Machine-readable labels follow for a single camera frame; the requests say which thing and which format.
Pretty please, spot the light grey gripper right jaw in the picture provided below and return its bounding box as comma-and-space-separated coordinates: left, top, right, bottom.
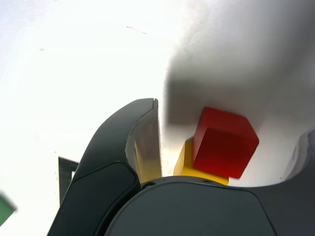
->
103, 129, 315, 236

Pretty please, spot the black tape square outline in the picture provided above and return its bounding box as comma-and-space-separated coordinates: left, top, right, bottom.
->
58, 156, 80, 206

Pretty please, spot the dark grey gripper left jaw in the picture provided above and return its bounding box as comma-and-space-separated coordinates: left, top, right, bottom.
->
48, 97, 163, 236

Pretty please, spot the red cube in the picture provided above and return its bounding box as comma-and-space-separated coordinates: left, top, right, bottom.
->
191, 106, 260, 179

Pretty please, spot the green cube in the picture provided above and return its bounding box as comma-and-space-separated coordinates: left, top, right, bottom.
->
0, 190, 18, 226

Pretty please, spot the yellow cube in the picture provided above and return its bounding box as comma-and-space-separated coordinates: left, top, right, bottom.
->
173, 140, 229, 186

